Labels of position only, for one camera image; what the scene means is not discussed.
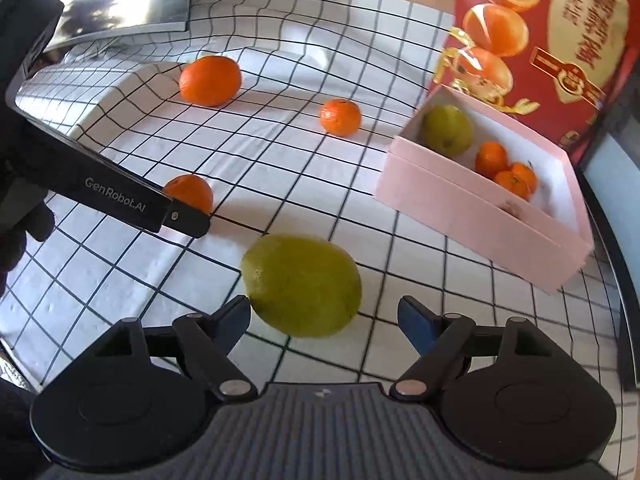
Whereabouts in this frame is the small mandarin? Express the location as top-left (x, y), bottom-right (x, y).
top-left (319, 99), bottom-right (361, 136)
top-left (474, 141), bottom-right (509, 180)
top-left (163, 174), bottom-right (214, 214)
top-left (494, 170), bottom-right (530, 202)

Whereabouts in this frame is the large orange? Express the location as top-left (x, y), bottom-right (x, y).
top-left (179, 55), bottom-right (242, 107)

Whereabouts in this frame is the dark monitor screen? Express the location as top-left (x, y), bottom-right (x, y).
top-left (578, 66), bottom-right (639, 391)

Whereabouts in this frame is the dark gloved left hand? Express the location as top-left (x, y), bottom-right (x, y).
top-left (0, 162), bottom-right (54, 294)

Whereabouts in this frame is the pink open box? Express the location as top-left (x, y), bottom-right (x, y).
top-left (374, 84), bottom-right (593, 292)

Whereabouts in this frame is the green lemon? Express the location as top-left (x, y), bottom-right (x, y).
top-left (240, 234), bottom-right (362, 338)
top-left (418, 104), bottom-right (474, 158)

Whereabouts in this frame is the red orange gift box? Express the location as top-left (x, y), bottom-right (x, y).
top-left (432, 0), bottom-right (639, 164)

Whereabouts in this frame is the white black grid tablecloth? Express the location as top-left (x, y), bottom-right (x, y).
top-left (1, 0), bottom-right (639, 479)

